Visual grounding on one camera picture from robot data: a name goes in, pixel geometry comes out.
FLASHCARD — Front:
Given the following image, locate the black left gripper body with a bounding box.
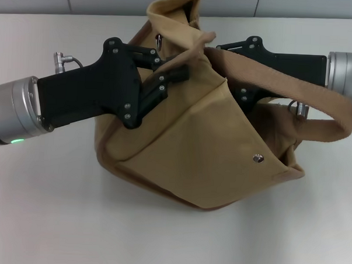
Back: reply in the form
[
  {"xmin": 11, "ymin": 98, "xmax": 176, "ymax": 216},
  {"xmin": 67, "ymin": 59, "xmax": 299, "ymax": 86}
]
[{"xmin": 34, "ymin": 33, "xmax": 147, "ymax": 136}]

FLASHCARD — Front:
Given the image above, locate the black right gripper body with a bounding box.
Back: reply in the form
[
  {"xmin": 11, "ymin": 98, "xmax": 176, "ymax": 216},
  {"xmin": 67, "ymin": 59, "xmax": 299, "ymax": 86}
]
[{"xmin": 223, "ymin": 34, "xmax": 330, "ymax": 116}]

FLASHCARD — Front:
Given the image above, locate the khaki canvas food bag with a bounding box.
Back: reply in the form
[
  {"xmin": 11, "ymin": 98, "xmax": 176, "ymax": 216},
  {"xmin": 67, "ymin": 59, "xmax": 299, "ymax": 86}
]
[{"xmin": 90, "ymin": 0, "xmax": 352, "ymax": 218}]

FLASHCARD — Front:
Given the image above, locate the left wrist connector cable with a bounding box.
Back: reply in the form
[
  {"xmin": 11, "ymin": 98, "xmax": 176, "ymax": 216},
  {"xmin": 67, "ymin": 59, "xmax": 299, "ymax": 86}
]
[{"xmin": 52, "ymin": 52, "xmax": 87, "ymax": 76}]

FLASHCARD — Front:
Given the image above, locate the wrist connector cable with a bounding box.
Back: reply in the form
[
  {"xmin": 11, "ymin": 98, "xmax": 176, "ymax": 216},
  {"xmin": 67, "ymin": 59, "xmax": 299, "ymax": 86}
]
[
  {"xmin": 52, "ymin": 52, "xmax": 87, "ymax": 76},
  {"xmin": 287, "ymin": 99, "xmax": 311, "ymax": 120}
]

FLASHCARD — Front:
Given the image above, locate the right wrist connector cable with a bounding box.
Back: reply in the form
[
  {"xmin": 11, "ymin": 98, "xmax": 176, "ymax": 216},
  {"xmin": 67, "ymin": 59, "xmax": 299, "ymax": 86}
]
[{"xmin": 287, "ymin": 99, "xmax": 311, "ymax": 120}]

